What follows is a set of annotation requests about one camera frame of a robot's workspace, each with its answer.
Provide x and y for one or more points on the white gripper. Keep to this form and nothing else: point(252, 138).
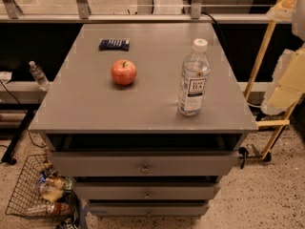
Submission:
point(299, 19)

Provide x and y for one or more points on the clear plastic water bottle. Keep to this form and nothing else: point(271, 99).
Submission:
point(194, 76)

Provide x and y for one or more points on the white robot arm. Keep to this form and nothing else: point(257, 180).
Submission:
point(298, 21)

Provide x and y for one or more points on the small bottle on ledge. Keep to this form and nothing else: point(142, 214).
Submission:
point(39, 76)

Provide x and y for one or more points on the bottle in basket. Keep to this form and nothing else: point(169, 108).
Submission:
point(49, 209)

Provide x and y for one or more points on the red apple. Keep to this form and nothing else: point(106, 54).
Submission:
point(123, 72)

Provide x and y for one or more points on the dark blue snack bag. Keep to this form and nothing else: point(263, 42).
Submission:
point(114, 45)

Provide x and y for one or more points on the grey drawer cabinet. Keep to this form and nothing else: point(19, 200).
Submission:
point(127, 149)

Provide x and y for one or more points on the snack bags in basket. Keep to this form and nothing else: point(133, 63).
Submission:
point(52, 186)

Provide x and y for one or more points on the wire basket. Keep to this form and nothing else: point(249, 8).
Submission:
point(24, 194)

